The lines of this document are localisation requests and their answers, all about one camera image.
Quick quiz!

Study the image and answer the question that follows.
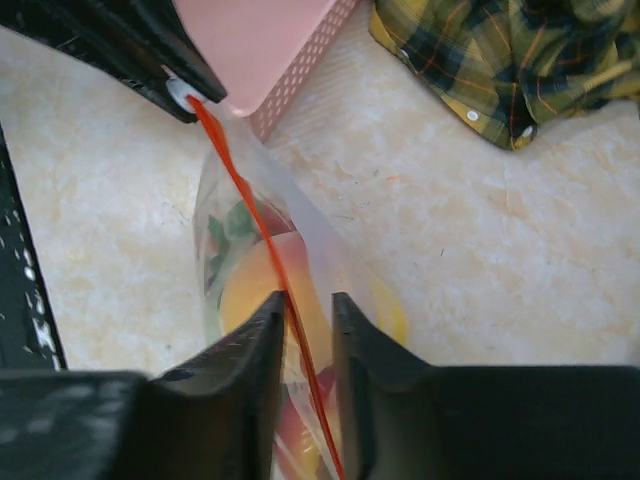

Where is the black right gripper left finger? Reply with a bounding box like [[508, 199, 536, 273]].
[[1, 292, 286, 479]]

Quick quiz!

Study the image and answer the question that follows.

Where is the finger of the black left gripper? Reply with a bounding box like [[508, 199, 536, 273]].
[[74, 0, 227, 103], [1, 19, 196, 123]]

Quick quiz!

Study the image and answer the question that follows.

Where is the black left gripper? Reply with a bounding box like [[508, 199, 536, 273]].
[[0, 140, 67, 371]]

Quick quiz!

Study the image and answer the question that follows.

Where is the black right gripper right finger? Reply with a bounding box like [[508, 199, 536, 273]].
[[332, 293, 639, 479]]

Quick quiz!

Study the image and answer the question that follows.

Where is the pink plastic basket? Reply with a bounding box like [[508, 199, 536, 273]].
[[174, 0, 358, 141]]

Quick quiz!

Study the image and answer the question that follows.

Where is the red toy cherry bunch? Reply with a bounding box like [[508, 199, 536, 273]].
[[203, 200, 257, 294]]

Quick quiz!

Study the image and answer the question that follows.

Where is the red toy fruit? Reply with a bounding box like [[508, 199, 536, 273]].
[[258, 202, 341, 479]]

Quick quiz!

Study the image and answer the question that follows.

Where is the clear orange-zipper zip bag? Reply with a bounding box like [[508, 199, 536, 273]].
[[167, 78, 381, 479]]

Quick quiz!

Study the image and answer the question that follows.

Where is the yellow toy fruit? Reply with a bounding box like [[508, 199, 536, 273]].
[[370, 277, 409, 347]]

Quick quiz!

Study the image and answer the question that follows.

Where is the yellow-orange toy peach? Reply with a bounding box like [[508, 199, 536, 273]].
[[220, 232, 330, 356]]

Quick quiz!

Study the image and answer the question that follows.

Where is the yellow plaid shirt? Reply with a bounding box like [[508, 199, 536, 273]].
[[369, 0, 639, 151]]

